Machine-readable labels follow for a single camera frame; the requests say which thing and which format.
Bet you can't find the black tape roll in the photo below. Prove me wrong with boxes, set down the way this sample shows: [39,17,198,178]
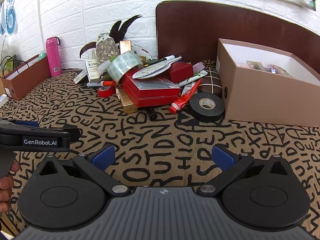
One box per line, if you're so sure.
[189,92,225,122]

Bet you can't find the gold rectangular box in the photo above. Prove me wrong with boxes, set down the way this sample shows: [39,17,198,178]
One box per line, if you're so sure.
[117,88,138,114]

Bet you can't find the red squeeze tube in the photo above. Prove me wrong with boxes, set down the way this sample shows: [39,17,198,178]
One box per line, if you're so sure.
[169,79,202,114]

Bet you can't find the large red gift box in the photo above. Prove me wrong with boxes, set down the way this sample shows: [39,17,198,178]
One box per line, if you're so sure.
[120,69,181,108]

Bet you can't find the person's left hand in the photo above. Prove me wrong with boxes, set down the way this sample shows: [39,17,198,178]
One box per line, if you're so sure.
[0,161,20,213]

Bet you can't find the brown file box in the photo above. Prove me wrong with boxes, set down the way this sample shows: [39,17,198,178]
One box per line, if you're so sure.
[2,55,51,100]

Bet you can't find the black marker pen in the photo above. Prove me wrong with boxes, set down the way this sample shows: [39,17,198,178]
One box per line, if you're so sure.
[146,107,158,121]

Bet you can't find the red small tape roll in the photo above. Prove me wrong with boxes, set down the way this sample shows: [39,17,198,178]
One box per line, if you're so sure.
[98,86,116,98]

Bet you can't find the red capped marker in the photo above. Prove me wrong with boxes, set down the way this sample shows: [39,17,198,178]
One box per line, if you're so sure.
[87,81,116,87]

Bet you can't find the brown checkered pouch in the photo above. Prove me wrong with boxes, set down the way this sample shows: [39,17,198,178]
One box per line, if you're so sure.
[197,67,222,98]

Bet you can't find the large pink cardboard box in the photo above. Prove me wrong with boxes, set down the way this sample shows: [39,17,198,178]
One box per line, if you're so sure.
[216,38,319,127]

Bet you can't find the white green tube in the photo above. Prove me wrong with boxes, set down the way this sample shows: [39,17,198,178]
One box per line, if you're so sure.
[176,70,208,87]

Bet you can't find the white medicine box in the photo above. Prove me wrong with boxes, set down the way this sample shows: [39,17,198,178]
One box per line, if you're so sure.
[85,59,100,82]

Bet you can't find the green patterned tape roll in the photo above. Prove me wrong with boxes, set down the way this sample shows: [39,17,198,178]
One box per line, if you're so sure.
[107,51,143,83]

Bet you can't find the pink thermos bottle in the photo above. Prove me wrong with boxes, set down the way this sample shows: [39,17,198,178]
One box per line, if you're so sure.
[46,36,62,77]

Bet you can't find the small red box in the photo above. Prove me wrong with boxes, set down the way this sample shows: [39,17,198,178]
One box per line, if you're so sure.
[163,62,194,83]

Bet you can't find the white patterned fan case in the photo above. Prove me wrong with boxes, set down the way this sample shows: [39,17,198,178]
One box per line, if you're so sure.
[132,59,173,79]

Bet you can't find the speckled fabric pouch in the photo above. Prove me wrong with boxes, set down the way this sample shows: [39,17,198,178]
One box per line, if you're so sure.
[96,31,119,64]

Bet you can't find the black feather duster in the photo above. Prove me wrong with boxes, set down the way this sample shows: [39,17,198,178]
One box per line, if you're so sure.
[79,15,142,57]

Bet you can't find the dark brown headboard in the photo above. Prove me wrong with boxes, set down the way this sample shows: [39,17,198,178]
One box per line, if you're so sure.
[155,1,319,72]

